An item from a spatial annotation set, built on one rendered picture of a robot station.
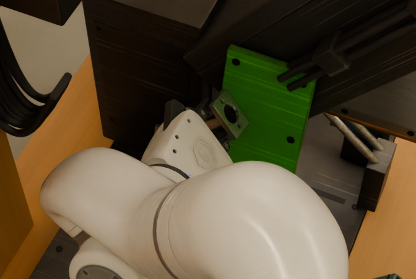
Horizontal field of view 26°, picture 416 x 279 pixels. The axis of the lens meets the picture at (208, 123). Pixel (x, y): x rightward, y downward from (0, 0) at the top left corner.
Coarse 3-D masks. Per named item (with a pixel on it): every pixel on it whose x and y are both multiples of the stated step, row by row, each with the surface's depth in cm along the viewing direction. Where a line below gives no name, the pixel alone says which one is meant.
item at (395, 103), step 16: (400, 80) 126; (368, 96) 124; (384, 96) 124; (400, 96) 124; (336, 112) 124; (352, 112) 123; (368, 112) 122; (384, 112) 122; (400, 112) 122; (384, 128) 123; (400, 128) 121
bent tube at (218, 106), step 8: (224, 88) 114; (224, 96) 113; (216, 104) 111; (224, 104) 112; (232, 104) 114; (216, 112) 111; (224, 112) 115; (232, 112) 114; (240, 112) 114; (208, 120) 113; (216, 120) 113; (224, 120) 111; (232, 120) 114; (240, 120) 114; (216, 128) 113; (224, 128) 112; (232, 128) 112; (240, 128) 114; (232, 136) 112
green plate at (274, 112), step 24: (240, 48) 110; (240, 72) 111; (264, 72) 110; (240, 96) 113; (264, 96) 112; (288, 96) 110; (312, 96) 110; (264, 120) 114; (288, 120) 113; (240, 144) 118; (264, 144) 116; (288, 144) 115; (288, 168) 117
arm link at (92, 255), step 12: (84, 240) 91; (96, 240) 90; (84, 252) 89; (96, 252) 88; (108, 252) 88; (72, 264) 90; (84, 264) 89; (96, 264) 88; (108, 264) 88; (120, 264) 87; (72, 276) 90; (84, 276) 90; (96, 276) 89; (108, 276) 88; (120, 276) 88; (132, 276) 88
